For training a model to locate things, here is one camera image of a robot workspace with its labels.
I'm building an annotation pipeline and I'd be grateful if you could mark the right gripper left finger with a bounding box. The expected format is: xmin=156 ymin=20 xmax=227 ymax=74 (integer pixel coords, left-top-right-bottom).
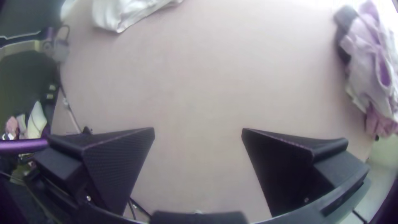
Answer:
xmin=32 ymin=127 xmax=155 ymax=216

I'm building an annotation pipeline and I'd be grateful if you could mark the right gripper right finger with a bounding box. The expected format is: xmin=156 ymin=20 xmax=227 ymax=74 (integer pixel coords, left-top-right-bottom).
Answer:
xmin=241 ymin=128 xmax=371 ymax=218

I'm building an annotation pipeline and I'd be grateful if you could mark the white t-shirt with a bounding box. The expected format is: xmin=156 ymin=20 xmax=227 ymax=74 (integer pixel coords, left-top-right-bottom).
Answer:
xmin=92 ymin=0 xmax=184 ymax=34

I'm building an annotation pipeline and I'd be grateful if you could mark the person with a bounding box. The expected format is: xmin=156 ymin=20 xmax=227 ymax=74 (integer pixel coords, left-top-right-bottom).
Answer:
xmin=0 ymin=51 xmax=60 ymax=141

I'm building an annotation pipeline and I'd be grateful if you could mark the pile of folded clothes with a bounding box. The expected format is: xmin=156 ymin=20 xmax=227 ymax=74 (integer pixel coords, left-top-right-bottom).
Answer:
xmin=333 ymin=0 xmax=398 ymax=141

